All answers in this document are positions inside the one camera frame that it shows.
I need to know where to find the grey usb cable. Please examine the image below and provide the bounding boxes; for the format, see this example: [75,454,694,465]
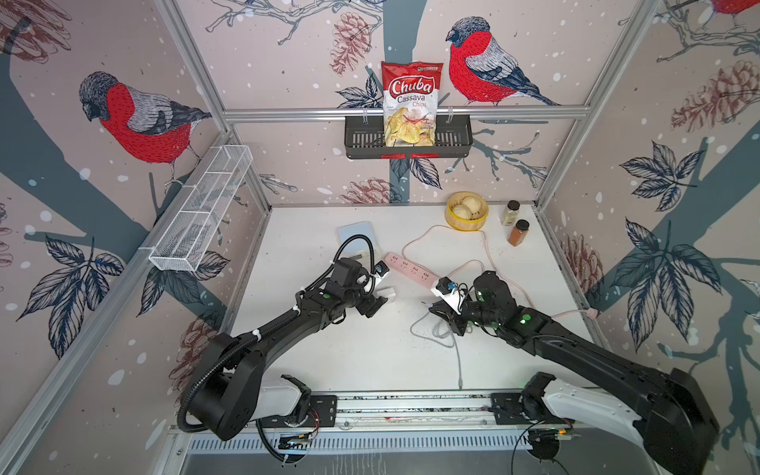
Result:
[408,311,465,390]

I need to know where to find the white blue electronic scale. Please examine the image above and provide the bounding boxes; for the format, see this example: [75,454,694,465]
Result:
[337,220,381,262]

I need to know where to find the pink power strip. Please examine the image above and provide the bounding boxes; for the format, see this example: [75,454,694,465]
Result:
[383,253,439,290]

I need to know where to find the white usb charger adapter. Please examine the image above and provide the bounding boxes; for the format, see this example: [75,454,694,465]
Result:
[375,287,397,303]

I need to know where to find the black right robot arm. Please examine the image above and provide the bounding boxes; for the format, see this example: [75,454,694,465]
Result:
[429,271,720,474]

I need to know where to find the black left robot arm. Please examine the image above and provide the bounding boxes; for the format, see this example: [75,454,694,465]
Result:
[176,251,389,443]

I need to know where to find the clear spice bottle black cap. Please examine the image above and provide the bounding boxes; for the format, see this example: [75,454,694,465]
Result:
[501,200,521,227]

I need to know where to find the yellow bowl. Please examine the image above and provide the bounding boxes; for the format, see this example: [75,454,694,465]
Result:
[445,192,489,232]

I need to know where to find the white bun in bowl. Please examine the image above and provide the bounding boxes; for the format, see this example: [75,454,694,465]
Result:
[461,195,481,215]
[451,204,472,221]

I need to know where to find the red cassava chips bag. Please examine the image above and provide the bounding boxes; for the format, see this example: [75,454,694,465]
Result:
[381,61,443,146]

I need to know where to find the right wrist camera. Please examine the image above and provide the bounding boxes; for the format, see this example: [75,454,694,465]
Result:
[431,276,466,315]

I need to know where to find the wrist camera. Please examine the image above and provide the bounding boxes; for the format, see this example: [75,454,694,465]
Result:
[372,260,390,281]
[431,276,466,315]

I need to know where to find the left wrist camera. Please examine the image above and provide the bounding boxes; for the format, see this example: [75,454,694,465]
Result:
[372,260,390,281]

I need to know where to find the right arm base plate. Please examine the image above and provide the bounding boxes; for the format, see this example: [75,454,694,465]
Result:
[489,392,532,426]

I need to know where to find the aluminium front rail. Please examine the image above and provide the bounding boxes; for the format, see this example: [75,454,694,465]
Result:
[168,388,660,435]

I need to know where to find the pink power strip cord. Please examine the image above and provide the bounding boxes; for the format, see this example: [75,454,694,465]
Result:
[401,224,598,322]

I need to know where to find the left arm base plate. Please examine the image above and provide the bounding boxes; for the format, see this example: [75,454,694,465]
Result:
[260,395,338,429]

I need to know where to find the black wall basket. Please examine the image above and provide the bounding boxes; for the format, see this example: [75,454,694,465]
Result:
[344,115,473,160]

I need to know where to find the white wire mesh shelf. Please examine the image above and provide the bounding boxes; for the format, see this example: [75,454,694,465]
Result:
[148,144,253,272]

